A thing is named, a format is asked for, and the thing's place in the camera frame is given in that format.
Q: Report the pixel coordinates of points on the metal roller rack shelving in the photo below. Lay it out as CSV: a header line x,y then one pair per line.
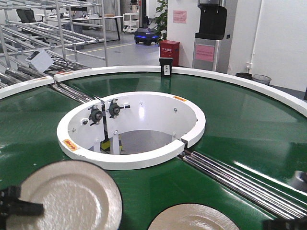
x,y
18,38

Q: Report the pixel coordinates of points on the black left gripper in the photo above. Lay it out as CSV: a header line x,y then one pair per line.
x,y
11,205

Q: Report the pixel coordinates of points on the red fire equipment cabinet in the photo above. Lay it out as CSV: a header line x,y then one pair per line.
x,y
170,49

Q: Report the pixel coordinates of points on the green circular conveyor belt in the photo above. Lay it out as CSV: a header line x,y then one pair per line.
x,y
244,129

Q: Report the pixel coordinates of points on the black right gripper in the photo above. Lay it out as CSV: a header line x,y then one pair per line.
x,y
285,224

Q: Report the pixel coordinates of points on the mesh waste bin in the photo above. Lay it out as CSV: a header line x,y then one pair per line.
x,y
261,79

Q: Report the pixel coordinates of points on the steel conveyor rollers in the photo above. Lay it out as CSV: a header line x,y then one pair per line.
x,y
263,195

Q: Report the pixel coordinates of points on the black water dispenser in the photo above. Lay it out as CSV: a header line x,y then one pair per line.
x,y
211,32

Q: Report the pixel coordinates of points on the blue-lit mobile robot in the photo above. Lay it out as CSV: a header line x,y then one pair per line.
x,y
146,35

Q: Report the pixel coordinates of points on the white outer conveyor rail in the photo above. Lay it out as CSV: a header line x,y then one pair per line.
x,y
276,94

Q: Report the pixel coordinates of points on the beige plate black rim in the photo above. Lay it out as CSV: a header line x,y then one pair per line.
x,y
192,216
75,195

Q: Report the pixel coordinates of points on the white box on rollers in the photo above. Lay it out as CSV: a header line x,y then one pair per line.
x,y
40,60

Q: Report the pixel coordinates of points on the green potted plant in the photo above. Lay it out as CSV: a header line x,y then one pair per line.
x,y
161,19

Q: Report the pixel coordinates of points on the black sensor box on rail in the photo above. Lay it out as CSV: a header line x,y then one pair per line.
x,y
166,66

